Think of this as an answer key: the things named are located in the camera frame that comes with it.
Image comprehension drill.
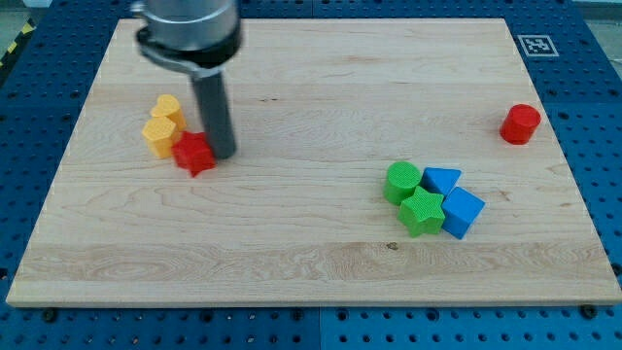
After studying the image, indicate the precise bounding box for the blue triangle block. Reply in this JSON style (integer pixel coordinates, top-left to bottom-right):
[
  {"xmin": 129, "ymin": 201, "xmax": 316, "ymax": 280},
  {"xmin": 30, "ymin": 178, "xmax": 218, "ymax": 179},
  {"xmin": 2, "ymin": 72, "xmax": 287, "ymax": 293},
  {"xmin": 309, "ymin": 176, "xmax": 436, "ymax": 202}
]
[{"xmin": 421, "ymin": 167, "xmax": 462, "ymax": 195}]

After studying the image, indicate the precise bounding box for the red cylinder block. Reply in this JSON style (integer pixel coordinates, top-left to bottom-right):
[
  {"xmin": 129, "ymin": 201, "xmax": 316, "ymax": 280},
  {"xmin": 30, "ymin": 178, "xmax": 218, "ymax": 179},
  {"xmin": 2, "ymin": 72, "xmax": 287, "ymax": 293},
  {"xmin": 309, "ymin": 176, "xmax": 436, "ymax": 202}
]
[{"xmin": 500, "ymin": 104, "xmax": 541, "ymax": 145}]

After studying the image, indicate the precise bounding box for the red star block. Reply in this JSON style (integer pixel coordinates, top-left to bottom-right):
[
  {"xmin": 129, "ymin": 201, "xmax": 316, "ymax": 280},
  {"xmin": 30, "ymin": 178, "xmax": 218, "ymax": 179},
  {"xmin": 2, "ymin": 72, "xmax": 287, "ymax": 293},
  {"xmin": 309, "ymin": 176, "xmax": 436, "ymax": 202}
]
[{"xmin": 171, "ymin": 131, "xmax": 217, "ymax": 177}]

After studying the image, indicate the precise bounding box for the yellow hexagon block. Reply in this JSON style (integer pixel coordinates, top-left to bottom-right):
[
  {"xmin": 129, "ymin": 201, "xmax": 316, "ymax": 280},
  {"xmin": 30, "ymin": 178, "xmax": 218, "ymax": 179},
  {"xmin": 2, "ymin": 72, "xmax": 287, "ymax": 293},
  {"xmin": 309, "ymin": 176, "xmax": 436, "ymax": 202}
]
[{"xmin": 142, "ymin": 117, "xmax": 180, "ymax": 158}]

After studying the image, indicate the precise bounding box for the green cylinder block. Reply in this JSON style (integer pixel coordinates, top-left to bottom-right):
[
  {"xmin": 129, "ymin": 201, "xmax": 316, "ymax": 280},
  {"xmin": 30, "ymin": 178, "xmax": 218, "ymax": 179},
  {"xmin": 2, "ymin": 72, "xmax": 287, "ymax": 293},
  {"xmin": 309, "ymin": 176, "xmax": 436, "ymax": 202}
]
[{"xmin": 383, "ymin": 161, "xmax": 422, "ymax": 205}]

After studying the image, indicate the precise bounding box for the wooden board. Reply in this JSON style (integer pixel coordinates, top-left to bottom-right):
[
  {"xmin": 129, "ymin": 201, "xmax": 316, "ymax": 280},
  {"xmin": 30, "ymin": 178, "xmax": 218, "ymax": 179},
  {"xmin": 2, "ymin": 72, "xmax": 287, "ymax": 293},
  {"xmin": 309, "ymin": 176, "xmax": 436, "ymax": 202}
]
[{"xmin": 7, "ymin": 18, "xmax": 621, "ymax": 308}]

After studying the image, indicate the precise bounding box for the green star block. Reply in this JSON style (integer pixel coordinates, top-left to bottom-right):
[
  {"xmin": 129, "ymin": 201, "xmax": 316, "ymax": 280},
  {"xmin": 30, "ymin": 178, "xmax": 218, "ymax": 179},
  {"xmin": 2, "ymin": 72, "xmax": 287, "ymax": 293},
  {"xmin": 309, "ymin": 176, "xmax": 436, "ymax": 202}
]
[{"xmin": 397, "ymin": 186, "xmax": 446, "ymax": 237}]

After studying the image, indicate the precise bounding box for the white fiducial marker tag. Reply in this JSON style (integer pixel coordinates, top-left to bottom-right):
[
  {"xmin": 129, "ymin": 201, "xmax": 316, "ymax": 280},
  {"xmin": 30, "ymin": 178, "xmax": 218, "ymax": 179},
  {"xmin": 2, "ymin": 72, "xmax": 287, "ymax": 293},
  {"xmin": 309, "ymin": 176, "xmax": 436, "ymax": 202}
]
[{"xmin": 517, "ymin": 34, "xmax": 559, "ymax": 57}]

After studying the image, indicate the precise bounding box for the blue cube block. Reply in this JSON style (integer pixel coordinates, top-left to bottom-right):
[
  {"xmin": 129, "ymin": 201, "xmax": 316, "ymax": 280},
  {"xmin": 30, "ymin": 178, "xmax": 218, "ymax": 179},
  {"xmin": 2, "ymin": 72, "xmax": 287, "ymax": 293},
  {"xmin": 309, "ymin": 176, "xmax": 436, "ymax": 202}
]
[{"xmin": 441, "ymin": 187, "xmax": 485, "ymax": 239}]

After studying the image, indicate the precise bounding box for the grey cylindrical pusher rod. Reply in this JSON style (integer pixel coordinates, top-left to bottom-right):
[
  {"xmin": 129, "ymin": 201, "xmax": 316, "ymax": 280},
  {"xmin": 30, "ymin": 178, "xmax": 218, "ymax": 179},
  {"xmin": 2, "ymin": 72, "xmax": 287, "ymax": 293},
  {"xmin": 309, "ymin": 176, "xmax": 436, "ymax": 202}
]
[{"xmin": 190, "ymin": 72, "xmax": 237, "ymax": 159}]

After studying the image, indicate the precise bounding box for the yellow heart block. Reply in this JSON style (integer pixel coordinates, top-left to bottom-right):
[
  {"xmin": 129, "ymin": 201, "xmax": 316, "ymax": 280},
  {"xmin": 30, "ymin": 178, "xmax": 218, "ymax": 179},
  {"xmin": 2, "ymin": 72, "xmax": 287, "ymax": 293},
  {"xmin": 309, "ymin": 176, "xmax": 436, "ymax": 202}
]
[{"xmin": 150, "ymin": 94, "xmax": 187, "ymax": 130}]

